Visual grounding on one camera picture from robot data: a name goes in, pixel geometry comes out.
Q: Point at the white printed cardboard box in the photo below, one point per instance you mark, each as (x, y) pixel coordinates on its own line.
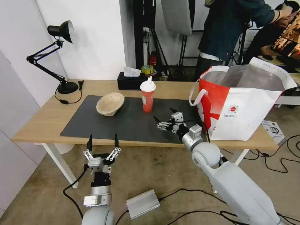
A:
(273, 130)

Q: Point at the grey softbox panel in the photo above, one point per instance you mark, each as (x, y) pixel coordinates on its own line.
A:
(175, 16)

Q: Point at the white tissue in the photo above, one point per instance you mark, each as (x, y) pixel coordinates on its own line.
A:
(131, 71)

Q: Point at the red drink cup white lid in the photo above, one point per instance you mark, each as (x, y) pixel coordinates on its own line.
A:
(147, 100)

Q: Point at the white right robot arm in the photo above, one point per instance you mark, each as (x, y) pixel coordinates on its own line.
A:
(234, 185)

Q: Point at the black tissue box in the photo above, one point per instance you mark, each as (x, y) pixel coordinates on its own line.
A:
(130, 83)

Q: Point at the person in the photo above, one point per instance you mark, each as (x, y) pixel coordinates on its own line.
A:
(222, 28)

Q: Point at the white and red takeout bag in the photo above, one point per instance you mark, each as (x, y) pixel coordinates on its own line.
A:
(236, 110)

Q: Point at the black light stand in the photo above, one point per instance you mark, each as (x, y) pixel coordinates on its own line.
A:
(154, 44)

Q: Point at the beige paper bowl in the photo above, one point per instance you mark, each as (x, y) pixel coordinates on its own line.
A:
(110, 104)

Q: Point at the black desk lamp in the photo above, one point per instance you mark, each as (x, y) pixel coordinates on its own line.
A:
(66, 87)

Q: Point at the black desk mat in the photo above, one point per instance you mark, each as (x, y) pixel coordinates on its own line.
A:
(131, 124)

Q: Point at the red fire extinguisher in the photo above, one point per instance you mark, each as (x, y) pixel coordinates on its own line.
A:
(153, 59)

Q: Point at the silver metal power box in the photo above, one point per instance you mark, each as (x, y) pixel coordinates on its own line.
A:
(143, 204)

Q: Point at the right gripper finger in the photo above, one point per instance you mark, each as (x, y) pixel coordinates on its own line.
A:
(177, 116)
(164, 125)

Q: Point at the white round bin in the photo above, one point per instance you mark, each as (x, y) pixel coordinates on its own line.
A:
(64, 148)

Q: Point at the yellow-green tape roll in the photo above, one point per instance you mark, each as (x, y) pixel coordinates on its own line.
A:
(147, 69)

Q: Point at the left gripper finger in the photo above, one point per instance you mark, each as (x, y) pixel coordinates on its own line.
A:
(88, 144)
(116, 141)

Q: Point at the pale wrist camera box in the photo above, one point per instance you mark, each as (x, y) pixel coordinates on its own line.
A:
(98, 166)

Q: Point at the white table leg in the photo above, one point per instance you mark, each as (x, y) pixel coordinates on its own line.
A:
(61, 164)
(241, 156)

